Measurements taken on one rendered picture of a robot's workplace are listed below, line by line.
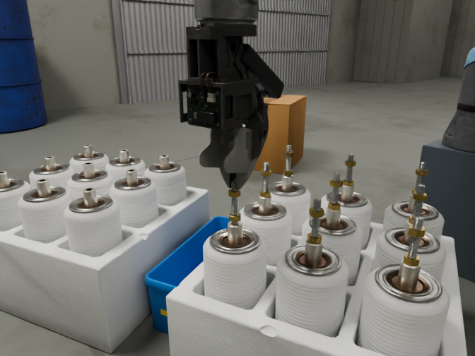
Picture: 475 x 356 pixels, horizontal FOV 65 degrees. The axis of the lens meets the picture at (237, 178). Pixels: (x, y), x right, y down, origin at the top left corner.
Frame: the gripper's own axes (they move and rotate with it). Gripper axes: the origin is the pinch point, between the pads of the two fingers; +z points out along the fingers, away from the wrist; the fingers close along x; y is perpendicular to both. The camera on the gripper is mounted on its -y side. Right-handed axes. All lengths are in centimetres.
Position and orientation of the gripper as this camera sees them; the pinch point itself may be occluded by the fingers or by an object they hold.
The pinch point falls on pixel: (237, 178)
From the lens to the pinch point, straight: 52.8
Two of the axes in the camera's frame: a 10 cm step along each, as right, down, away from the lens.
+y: -6.1, 2.7, -7.4
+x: 7.9, 2.1, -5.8
